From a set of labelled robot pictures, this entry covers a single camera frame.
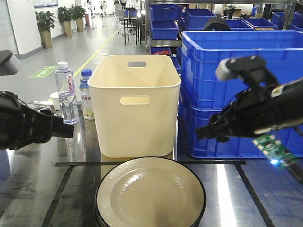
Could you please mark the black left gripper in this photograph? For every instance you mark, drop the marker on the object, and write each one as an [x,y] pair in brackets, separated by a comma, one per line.
[21,125]

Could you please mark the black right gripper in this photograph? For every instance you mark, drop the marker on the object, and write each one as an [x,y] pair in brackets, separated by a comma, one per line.
[252,113]

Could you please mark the beige plate black rim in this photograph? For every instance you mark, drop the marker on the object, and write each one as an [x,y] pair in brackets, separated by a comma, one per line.
[101,223]
[150,192]

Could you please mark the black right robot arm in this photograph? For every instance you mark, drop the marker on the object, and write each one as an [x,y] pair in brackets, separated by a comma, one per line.
[288,99]

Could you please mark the blue cap milk bottle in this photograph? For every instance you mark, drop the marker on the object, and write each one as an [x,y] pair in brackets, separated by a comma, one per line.
[85,94]

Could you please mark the white paper cup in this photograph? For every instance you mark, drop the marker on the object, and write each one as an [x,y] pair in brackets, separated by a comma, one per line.
[56,103]

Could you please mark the large blue plastic crate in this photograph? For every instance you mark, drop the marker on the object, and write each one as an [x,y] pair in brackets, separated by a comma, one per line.
[237,85]

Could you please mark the clear water bottle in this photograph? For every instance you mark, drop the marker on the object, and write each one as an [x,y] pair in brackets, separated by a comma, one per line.
[66,93]

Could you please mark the green circuit board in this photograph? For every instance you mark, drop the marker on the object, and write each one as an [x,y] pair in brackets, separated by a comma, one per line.
[273,149]

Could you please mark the cream plastic storage bin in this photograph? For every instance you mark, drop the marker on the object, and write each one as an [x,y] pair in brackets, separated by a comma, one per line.
[135,103]

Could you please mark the potted plant in gold pot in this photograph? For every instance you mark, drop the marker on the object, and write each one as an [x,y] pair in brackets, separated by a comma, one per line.
[45,21]

